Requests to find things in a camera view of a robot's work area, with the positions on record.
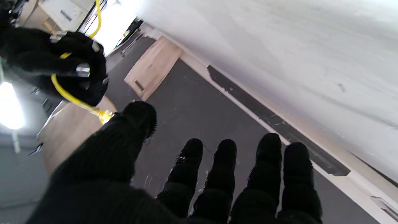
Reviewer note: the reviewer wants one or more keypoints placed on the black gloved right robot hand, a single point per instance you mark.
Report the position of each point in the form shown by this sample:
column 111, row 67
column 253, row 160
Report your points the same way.
column 34, row 56

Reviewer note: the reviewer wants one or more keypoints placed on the long beige floor band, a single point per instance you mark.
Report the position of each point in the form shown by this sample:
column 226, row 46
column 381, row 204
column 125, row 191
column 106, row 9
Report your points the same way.
column 360, row 189

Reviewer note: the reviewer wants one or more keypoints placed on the light wooden furniture top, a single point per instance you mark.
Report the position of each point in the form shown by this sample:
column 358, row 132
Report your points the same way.
column 68, row 130

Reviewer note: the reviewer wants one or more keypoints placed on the long black floor strip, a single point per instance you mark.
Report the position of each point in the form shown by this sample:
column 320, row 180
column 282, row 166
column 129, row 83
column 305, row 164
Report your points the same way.
column 264, row 115

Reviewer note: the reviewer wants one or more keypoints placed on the white cabinet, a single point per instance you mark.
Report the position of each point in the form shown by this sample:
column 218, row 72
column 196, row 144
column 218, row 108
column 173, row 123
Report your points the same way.
column 68, row 12

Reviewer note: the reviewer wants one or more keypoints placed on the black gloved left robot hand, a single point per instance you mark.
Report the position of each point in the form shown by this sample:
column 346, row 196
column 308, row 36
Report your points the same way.
column 102, row 186

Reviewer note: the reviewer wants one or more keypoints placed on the light wooden board with slot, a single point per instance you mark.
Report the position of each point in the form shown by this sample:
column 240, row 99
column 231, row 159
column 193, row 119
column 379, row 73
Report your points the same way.
column 152, row 65

